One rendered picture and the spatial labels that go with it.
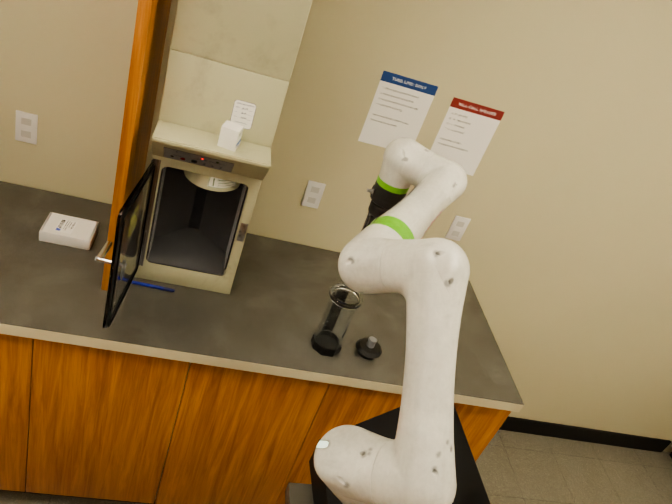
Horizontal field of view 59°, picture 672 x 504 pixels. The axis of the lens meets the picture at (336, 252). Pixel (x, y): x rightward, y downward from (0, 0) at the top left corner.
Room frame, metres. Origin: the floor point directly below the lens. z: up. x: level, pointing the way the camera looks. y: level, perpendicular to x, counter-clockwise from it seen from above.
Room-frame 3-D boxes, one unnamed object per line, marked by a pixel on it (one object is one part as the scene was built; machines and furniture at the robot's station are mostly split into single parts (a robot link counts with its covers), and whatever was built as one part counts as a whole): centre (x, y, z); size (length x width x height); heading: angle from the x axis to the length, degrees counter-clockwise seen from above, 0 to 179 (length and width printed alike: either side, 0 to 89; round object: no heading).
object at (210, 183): (1.63, 0.45, 1.34); 0.18 x 0.18 x 0.05
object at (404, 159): (1.51, -0.09, 1.64); 0.13 x 0.11 x 0.14; 72
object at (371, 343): (1.56, -0.22, 0.97); 0.09 x 0.09 x 0.07
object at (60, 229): (1.56, 0.86, 0.96); 0.16 x 0.12 x 0.04; 107
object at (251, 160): (1.48, 0.42, 1.46); 0.32 x 0.11 x 0.10; 107
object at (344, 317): (1.51, -0.08, 1.06); 0.11 x 0.11 x 0.21
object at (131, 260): (1.32, 0.55, 1.19); 0.30 x 0.01 x 0.40; 10
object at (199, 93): (1.65, 0.48, 1.33); 0.32 x 0.25 x 0.77; 107
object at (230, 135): (1.49, 0.39, 1.54); 0.05 x 0.05 x 0.06; 3
